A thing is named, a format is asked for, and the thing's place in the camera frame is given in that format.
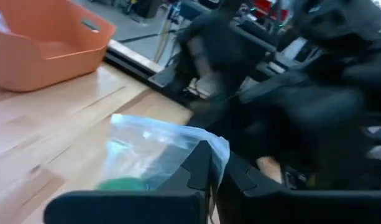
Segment green knit bandage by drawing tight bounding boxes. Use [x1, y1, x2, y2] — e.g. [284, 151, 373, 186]
[96, 177, 151, 192]

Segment black table side rail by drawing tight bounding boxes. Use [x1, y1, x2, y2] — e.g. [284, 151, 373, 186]
[104, 39, 197, 108]

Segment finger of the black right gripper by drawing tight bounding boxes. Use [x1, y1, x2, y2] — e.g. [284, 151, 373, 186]
[190, 101, 262, 162]

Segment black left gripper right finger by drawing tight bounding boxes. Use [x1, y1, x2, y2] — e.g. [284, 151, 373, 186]
[216, 151, 381, 224]

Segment orange plastic tub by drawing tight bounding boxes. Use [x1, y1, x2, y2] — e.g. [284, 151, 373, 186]
[0, 0, 117, 93]

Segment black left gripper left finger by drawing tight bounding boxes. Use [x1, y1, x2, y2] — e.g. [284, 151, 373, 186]
[43, 140, 212, 224]

